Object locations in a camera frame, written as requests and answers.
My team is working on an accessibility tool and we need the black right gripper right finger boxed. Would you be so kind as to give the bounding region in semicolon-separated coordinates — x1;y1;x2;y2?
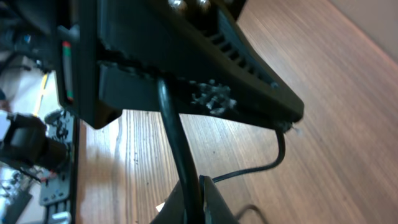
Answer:
199;175;239;224

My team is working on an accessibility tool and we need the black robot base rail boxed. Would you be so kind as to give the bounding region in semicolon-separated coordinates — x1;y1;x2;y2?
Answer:
39;110;80;223

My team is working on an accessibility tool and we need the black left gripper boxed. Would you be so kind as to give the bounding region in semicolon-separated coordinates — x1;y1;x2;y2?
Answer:
54;1;121;129

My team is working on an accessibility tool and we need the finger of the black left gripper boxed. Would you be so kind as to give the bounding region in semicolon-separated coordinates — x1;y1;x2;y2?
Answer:
98;1;304;123
99;62;292;131

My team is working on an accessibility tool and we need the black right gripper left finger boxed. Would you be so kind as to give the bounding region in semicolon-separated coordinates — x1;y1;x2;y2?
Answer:
151;182;187;224

